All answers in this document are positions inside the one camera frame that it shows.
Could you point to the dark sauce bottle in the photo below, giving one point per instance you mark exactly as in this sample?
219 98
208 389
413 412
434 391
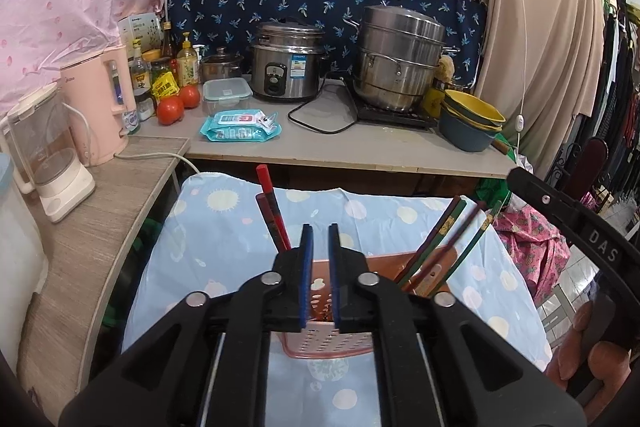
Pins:
167 42

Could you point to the yellow tin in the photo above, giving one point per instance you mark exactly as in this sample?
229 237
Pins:
433 102

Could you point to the green chopsticks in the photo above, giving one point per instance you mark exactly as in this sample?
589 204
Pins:
465 227
445 224

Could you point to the jar with yellow label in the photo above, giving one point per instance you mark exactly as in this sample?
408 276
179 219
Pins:
165 82

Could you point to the dark brown chopstick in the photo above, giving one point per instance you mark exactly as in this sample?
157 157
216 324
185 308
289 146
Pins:
267 221

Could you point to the clear glass bottle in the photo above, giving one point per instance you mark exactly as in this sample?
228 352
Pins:
139 77

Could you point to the red tomato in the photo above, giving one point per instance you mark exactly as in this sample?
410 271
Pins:
170 112
190 97

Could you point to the white glass kettle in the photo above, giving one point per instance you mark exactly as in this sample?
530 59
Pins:
47 157

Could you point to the yellow loofah sponge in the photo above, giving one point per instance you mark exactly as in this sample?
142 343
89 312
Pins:
445 69

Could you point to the row of hanging clothes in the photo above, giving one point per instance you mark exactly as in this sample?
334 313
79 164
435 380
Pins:
625 82

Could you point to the dark blue bowl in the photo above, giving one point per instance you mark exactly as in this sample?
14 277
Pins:
465 139

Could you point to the steel steamer pot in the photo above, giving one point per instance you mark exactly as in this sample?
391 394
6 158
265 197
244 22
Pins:
400 57

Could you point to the white carton box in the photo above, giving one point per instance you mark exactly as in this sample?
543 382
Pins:
140 32

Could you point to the bright red chopstick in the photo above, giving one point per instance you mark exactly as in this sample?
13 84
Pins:
267 189

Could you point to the clear plastic food container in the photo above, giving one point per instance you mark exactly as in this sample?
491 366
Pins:
226 90

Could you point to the pink electric kettle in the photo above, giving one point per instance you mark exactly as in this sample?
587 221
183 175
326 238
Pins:
97 107

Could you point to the green bowl yellow inside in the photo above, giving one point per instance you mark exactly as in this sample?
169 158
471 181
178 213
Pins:
475 107
470 127

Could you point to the steel rice cooker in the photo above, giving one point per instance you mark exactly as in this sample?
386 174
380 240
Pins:
287 62

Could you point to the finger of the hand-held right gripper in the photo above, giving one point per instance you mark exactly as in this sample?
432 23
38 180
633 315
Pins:
542 197

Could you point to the white dish rack blue lid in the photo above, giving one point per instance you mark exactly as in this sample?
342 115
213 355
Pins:
20 247

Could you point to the small steel pot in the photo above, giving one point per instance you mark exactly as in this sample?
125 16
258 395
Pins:
222 66

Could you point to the green chopstick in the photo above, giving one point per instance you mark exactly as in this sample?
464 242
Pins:
482 232

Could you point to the black induction cooker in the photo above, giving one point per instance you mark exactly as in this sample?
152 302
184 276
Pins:
395 117

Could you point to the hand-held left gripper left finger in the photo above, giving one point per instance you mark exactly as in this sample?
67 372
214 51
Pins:
307 287

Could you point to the wet wipes pack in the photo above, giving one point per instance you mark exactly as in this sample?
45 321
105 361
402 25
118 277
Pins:
240 126

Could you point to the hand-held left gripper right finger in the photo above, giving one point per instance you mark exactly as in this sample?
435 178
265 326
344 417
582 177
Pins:
334 292

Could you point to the person's right hand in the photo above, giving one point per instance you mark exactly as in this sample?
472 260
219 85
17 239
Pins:
615 359

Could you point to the yellow oil bottle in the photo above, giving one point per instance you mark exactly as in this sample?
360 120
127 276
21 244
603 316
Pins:
187 64

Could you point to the pink plastic utensil basket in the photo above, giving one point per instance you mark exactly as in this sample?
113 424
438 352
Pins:
325 344

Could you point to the blue dotted tablecloth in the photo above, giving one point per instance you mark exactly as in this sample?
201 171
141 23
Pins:
210 257

